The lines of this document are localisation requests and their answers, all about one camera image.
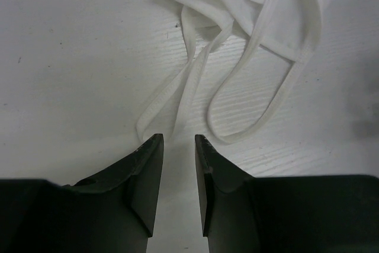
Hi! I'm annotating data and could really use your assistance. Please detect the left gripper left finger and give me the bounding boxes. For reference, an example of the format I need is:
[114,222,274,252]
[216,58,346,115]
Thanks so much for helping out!
[1,134,163,252]

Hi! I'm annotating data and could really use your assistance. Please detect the white tank top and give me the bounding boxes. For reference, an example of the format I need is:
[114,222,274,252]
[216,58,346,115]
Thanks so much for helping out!
[136,0,331,144]

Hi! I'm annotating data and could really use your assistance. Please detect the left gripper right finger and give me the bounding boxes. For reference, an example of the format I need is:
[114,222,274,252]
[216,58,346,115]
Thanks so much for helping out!
[195,134,378,252]

